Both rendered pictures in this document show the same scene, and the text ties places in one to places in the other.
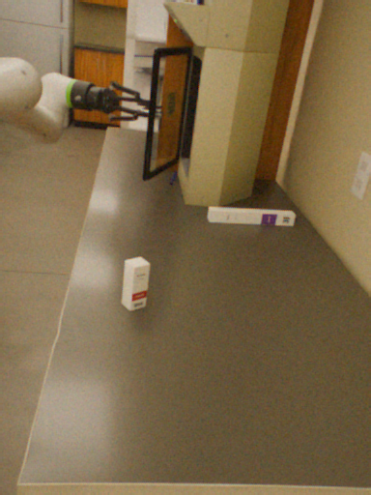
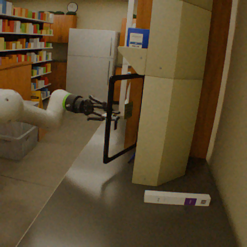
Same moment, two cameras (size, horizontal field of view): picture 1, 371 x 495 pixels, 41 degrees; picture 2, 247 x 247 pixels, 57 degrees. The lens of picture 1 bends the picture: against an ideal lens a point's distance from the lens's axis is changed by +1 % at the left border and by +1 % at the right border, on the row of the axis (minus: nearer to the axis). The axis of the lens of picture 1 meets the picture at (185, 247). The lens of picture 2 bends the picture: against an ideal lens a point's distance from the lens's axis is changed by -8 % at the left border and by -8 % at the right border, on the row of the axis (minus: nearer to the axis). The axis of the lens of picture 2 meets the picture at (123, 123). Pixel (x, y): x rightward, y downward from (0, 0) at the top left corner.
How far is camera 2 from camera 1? 0.59 m
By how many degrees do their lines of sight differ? 15
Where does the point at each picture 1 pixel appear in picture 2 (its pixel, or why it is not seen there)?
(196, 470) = not seen: outside the picture
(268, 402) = not seen: outside the picture
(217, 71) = (154, 91)
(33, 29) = (96, 59)
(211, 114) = (150, 122)
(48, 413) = not seen: outside the picture
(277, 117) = (207, 118)
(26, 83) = (7, 106)
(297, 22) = (216, 59)
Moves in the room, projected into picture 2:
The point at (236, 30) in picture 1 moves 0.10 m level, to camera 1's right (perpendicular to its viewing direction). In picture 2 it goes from (167, 64) to (193, 69)
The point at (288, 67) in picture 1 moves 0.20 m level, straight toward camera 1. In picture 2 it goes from (213, 86) to (209, 91)
